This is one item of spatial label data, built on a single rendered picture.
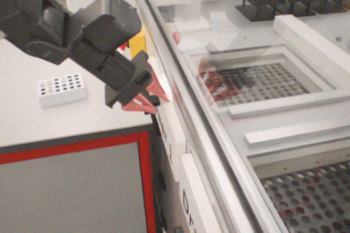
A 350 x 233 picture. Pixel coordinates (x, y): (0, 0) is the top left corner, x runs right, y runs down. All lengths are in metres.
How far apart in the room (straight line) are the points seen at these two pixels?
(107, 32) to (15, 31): 0.12
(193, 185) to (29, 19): 0.30
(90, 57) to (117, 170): 0.50
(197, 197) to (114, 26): 0.26
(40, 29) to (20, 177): 0.57
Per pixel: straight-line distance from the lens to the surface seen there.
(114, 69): 0.49
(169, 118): 0.53
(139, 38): 0.86
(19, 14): 0.41
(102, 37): 0.44
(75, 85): 0.89
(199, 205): 0.42
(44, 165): 0.89
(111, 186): 0.97
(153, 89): 0.52
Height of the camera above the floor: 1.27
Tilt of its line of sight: 37 degrees down
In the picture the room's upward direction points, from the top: straight up
